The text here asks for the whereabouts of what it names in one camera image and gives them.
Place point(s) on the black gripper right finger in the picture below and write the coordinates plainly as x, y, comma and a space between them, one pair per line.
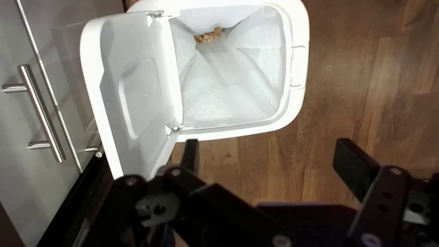
385, 206

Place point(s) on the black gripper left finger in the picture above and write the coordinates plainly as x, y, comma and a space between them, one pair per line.
215, 214

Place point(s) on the large white garlic clove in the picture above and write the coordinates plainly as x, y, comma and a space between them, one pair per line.
210, 34

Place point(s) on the white bin liner bag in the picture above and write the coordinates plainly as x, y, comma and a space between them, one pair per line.
228, 87

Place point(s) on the white lidded trash bin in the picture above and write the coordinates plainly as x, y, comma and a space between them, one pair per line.
132, 91

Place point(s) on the white drawer cabinet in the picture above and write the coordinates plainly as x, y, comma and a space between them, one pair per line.
18, 173

